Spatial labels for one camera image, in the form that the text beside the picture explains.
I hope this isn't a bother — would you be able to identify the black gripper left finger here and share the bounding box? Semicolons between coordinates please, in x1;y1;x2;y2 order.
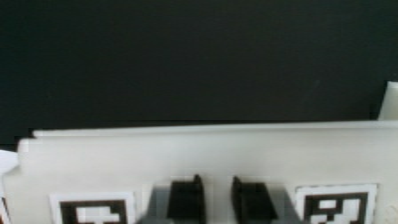
168;175;207;224

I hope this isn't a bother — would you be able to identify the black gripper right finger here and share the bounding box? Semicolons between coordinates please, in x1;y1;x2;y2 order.
232;177;278;224

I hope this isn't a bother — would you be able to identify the white flat marker sheet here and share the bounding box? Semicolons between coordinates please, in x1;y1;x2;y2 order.
0;149;18;224

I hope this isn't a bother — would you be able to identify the white cabinet door panel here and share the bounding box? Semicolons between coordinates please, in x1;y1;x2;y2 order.
6;121;398;224

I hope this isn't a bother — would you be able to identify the white cabinet body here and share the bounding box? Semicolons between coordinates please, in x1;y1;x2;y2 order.
379;81;398;120

